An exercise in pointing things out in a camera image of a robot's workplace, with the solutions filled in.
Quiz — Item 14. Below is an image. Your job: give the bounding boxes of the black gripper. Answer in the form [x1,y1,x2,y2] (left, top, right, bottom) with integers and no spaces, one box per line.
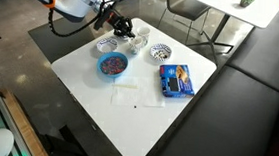
[105,12,135,38]

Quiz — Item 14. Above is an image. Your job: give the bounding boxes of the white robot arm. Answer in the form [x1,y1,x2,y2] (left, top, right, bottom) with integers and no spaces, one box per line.
[37,0,135,38]

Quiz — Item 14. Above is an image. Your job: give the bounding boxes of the patterned paper cup near bowl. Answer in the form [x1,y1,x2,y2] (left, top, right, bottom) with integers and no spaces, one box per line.
[129,36,143,55]

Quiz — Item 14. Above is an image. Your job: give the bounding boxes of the black white patterned paper bowl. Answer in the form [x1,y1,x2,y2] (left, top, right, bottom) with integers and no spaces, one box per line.
[96,37,118,53]

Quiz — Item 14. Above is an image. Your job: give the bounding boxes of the patterned paper cup far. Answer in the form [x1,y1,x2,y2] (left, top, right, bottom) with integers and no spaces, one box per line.
[137,27,150,45]

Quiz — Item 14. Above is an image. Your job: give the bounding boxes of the blue plastic bowl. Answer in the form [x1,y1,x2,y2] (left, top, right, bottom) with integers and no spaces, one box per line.
[96,52,129,78]

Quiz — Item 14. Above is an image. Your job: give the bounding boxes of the colourful beads in bowl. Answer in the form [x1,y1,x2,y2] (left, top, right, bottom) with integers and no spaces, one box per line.
[100,56,127,75]

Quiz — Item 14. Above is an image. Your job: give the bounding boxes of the cream plastic knife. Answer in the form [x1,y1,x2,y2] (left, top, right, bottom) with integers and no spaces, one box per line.
[112,84,139,89]

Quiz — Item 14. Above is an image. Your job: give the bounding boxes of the white paper napkin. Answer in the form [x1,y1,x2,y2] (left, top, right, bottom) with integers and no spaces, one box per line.
[111,76,166,108]

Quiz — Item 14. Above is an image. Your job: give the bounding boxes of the black chair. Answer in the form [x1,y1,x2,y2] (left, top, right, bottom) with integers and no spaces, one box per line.
[155,0,214,47]

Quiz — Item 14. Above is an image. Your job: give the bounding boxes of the blue snack box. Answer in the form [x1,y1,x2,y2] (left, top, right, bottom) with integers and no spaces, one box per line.
[159,64,195,98]

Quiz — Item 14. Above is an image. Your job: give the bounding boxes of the white side table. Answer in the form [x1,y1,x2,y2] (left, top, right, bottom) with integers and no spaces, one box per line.
[197,0,279,54]

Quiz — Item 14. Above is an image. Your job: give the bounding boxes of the dark bench sofa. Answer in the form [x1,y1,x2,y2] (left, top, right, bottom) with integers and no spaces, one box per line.
[156,13,279,156]

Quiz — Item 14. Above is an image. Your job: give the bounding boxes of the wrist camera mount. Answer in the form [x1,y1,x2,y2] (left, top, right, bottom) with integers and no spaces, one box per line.
[93,0,112,31]

